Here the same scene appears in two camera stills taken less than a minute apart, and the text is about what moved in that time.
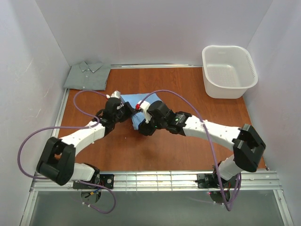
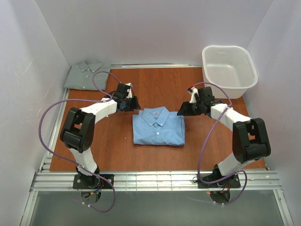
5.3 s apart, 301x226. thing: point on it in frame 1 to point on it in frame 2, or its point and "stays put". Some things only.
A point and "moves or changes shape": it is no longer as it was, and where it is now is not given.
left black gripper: [128, 109] to [130, 103]
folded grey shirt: [91, 76] stays put
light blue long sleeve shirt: [132, 100] moves or changes shape
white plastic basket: [228, 71] stays put
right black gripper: [143, 127] to [190, 108]
